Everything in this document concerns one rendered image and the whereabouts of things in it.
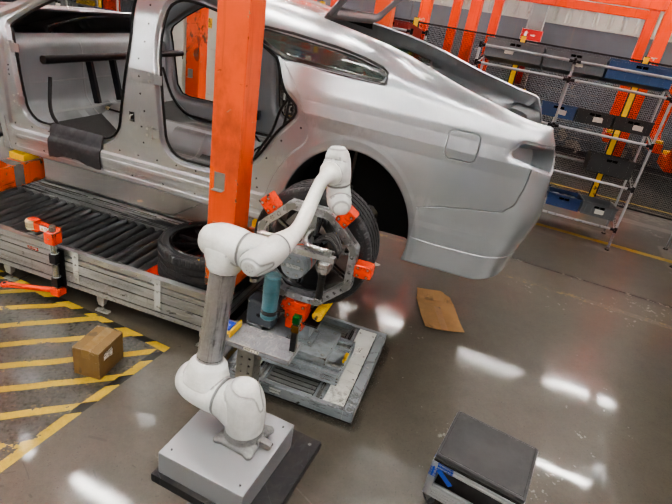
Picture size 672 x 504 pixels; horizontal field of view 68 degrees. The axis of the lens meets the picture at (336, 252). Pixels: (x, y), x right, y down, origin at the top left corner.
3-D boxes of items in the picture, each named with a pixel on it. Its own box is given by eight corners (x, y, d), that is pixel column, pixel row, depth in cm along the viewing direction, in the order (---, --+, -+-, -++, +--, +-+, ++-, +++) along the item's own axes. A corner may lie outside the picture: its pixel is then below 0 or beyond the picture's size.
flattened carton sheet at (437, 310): (449, 295, 421) (450, 292, 420) (464, 333, 372) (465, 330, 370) (414, 290, 419) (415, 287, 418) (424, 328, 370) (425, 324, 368)
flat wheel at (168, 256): (264, 256, 374) (267, 228, 363) (248, 303, 314) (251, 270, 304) (175, 243, 370) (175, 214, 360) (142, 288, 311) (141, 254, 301)
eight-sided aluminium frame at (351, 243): (348, 310, 268) (366, 216, 245) (344, 316, 262) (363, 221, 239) (256, 281, 280) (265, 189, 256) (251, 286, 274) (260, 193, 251)
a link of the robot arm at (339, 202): (349, 204, 228) (349, 177, 222) (354, 219, 215) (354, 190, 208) (325, 205, 227) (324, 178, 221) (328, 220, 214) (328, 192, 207)
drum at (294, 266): (318, 266, 264) (322, 242, 258) (304, 284, 245) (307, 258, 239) (294, 259, 267) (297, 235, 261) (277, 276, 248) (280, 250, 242)
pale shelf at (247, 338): (301, 347, 259) (301, 342, 257) (288, 366, 244) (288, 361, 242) (226, 322, 268) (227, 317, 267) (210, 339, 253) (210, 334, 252)
